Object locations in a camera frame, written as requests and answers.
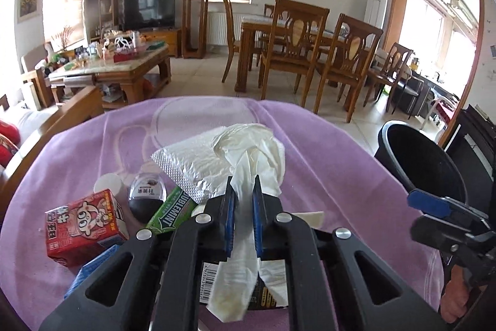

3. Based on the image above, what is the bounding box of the flat screen television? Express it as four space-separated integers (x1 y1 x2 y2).
118 0 176 32

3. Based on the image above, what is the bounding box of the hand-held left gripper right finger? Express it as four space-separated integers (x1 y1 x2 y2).
251 176 455 331

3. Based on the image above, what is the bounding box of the white plastic chair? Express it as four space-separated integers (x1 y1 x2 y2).
420 94 463 131

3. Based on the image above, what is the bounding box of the framed sunflower picture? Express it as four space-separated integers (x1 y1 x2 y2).
16 0 41 24

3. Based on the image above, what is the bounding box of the wooden television cabinet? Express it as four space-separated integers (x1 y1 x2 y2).
139 27 182 59

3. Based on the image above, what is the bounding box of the black barcode packet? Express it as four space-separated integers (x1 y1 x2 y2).
199 259 290 311

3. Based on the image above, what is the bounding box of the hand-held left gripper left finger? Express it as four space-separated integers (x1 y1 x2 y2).
39 176 238 331

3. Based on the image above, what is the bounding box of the person's right hand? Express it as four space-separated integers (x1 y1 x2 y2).
440 264 478 324

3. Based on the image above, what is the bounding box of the black trash bin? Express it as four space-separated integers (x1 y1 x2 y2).
374 120 469 206

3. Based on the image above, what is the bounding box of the wooden sofa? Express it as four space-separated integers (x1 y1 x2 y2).
0 84 106 208

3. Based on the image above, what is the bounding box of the purple cloth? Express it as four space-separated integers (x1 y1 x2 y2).
0 95 447 331

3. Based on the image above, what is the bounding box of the tall wooden pedestal stand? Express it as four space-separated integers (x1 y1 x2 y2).
181 0 210 59

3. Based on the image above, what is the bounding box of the white round lid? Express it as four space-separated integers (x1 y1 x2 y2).
94 173 122 197

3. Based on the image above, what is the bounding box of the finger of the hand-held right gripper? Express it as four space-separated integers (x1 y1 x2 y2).
410 217 483 257
407 188 489 235

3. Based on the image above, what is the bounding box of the wooden dining table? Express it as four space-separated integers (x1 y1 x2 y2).
234 15 373 94

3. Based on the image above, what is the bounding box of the silver foil packet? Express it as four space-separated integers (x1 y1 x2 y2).
150 127 234 204

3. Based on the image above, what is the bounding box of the red milk carton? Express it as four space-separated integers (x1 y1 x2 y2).
45 189 130 268

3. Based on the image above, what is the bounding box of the wooden dining chair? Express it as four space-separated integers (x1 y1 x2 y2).
259 0 331 100
221 0 243 84
363 42 414 114
313 13 384 124

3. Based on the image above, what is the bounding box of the red cushion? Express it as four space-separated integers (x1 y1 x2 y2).
0 119 21 169

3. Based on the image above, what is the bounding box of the blue cardboard box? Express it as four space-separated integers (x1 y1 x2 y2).
64 244 125 301

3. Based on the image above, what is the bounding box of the wooden bookshelf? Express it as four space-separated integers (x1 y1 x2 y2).
86 0 126 45

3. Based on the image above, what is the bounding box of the wooden armchair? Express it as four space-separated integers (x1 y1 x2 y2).
19 43 55 111

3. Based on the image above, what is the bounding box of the small dark round bottle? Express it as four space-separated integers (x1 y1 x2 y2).
127 173 168 224

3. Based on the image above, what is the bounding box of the green chewing gum pack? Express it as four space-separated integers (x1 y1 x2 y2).
146 186 203 235

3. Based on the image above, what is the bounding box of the white wall radiator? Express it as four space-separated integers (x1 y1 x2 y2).
206 12 243 45

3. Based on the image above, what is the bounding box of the clutter of household items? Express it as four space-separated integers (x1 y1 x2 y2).
44 29 168 71

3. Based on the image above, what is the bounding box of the wooden coffee table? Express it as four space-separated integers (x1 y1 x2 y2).
48 44 172 111

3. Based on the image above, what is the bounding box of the white tissue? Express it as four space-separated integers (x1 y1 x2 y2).
208 123 286 321

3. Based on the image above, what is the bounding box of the white standing air conditioner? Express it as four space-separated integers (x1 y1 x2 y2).
364 0 390 53

